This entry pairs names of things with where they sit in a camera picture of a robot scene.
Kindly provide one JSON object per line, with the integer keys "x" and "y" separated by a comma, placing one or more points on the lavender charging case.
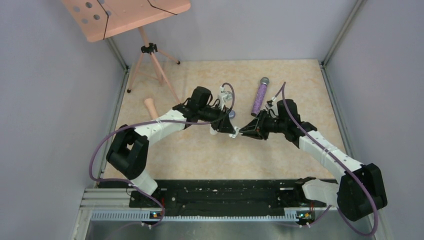
{"x": 232, "y": 114}

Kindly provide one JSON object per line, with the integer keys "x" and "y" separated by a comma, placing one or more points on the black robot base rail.
{"x": 215, "y": 200}

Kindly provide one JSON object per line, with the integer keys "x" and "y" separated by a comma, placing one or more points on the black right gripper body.
{"x": 266, "y": 125}

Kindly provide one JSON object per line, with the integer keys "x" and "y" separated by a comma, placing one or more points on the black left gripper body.
{"x": 217, "y": 117}

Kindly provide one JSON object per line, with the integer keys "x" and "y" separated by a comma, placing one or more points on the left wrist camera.
{"x": 224, "y": 97}

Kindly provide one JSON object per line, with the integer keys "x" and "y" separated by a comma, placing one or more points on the white oval charging case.
{"x": 212, "y": 131}

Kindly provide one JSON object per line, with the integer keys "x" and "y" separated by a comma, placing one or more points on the white earbud case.
{"x": 235, "y": 133}

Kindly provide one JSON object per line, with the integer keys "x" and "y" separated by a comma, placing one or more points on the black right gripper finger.
{"x": 254, "y": 124}
{"x": 254, "y": 134}

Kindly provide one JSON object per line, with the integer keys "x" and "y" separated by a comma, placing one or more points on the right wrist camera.
{"x": 271, "y": 106}

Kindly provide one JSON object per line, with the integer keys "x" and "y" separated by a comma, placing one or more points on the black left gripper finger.
{"x": 227, "y": 121}
{"x": 230, "y": 130}

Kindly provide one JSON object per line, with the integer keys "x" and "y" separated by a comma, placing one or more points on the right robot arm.
{"x": 359, "y": 188}

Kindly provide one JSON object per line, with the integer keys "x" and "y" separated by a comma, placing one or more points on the purple glitter microphone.
{"x": 260, "y": 95}

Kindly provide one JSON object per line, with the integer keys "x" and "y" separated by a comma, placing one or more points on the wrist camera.
{"x": 271, "y": 106}
{"x": 224, "y": 97}

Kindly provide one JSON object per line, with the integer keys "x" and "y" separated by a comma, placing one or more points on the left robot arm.
{"x": 128, "y": 152}

